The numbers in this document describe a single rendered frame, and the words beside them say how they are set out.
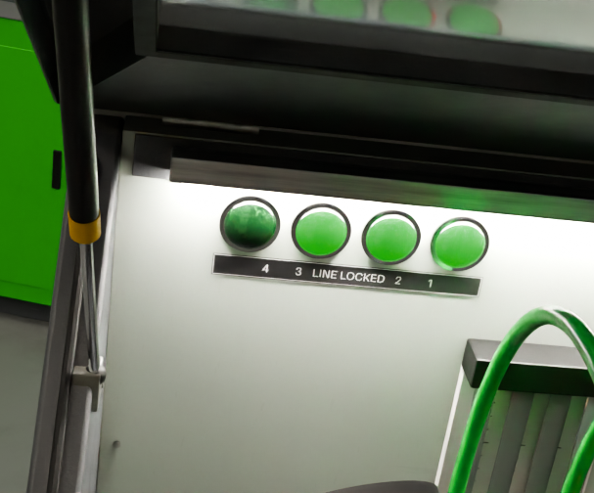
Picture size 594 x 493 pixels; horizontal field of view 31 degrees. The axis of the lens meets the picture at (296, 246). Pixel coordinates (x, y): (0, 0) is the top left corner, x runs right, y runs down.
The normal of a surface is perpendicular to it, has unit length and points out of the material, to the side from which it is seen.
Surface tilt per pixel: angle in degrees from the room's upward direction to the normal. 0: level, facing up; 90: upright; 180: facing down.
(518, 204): 90
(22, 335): 0
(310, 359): 90
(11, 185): 90
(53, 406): 43
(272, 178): 90
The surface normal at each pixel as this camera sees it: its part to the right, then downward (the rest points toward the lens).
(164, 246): 0.07, 0.42
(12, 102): -0.15, 0.38
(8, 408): 0.14, -0.90
